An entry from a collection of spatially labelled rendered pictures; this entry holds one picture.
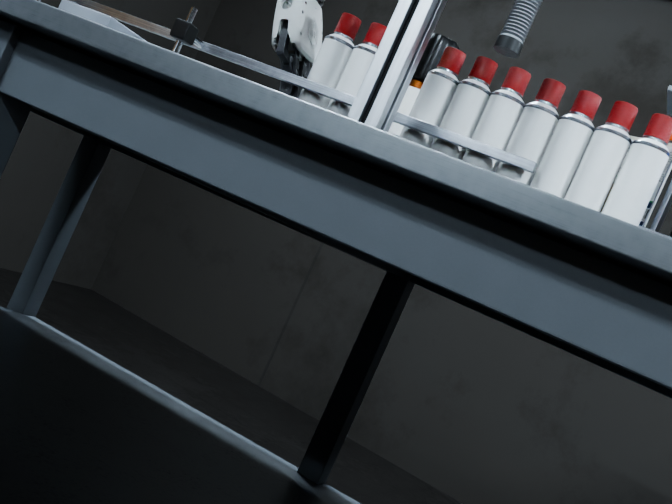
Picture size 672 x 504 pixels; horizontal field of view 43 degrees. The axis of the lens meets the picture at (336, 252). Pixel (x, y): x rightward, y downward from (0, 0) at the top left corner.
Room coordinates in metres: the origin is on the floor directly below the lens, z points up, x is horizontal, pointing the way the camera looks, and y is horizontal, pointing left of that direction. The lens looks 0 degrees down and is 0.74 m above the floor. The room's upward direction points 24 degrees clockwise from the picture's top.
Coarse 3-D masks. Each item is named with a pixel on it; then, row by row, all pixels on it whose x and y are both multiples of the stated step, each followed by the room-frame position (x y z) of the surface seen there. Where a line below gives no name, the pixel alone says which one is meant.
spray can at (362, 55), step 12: (372, 24) 1.32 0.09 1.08; (372, 36) 1.31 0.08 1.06; (360, 48) 1.31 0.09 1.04; (372, 48) 1.31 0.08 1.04; (348, 60) 1.32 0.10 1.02; (360, 60) 1.30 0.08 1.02; (348, 72) 1.31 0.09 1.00; (360, 72) 1.30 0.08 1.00; (348, 84) 1.30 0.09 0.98; (360, 84) 1.30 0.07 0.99; (336, 108) 1.31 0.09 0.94; (348, 108) 1.30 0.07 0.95
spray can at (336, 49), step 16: (352, 16) 1.33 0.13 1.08; (336, 32) 1.34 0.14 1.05; (352, 32) 1.33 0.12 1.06; (320, 48) 1.34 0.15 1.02; (336, 48) 1.32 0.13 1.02; (352, 48) 1.33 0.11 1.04; (320, 64) 1.32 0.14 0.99; (336, 64) 1.32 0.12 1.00; (320, 80) 1.32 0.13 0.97; (336, 80) 1.33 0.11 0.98; (304, 96) 1.33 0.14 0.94; (320, 96) 1.32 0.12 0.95
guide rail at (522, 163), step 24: (72, 0) 1.50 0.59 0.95; (144, 24) 1.43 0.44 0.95; (216, 48) 1.38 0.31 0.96; (264, 72) 1.34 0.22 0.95; (288, 72) 1.32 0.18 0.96; (336, 96) 1.29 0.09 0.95; (408, 120) 1.24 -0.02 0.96; (456, 144) 1.22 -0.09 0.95; (480, 144) 1.20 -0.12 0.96; (528, 168) 1.17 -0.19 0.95
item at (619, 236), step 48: (0, 0) 0.74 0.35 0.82; (96, 48) 0.69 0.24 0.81; (144, 48) 0.68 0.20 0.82; (240, 96) 0.64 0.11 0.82; (288, 96) 0.62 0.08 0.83; (336, 144) 0.61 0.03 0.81; (384, 144) 0.59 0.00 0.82; (480, 192) 0.56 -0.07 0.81; (528, 192) 0.55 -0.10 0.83; (576, 240) 0.55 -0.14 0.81; (624, 240) 0.53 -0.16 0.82
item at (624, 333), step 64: (0, 64) 0.77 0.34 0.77; (64, 64) 0.75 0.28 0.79; (0, 128) 0.80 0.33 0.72; (128, 128) 0.72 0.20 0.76; (192, 128) 0.70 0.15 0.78; (256, 128) 0.67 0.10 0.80; (64, 192) 2.43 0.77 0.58; (256, 192) 0.67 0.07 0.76; (320, 192) 0.65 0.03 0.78; (384, 192) 0.63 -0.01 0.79; (384, 256) 0.62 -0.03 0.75; (448, 256) 0.61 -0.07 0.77; (512, 256) 0.59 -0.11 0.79; (576, 256) 0.57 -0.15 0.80; (0, 320) 2.24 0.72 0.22; (384, 320) 2.05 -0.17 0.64; (512, 320) 1.95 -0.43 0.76; (576, 320) 0.57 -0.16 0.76; (640, 320) 0.55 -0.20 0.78; (0, 384) 1.73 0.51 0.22; (64, 384) 1.93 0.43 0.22; (128, 384) 2.17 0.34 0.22; (640, 384) 1.84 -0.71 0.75; (0, 448) 1.41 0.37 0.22; (64, 448) 1.54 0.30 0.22; (128, 448) 1.69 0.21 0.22; (192, 448) 1.88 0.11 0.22; (256, 448) 2.11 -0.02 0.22; (320, 448) 2.05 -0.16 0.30
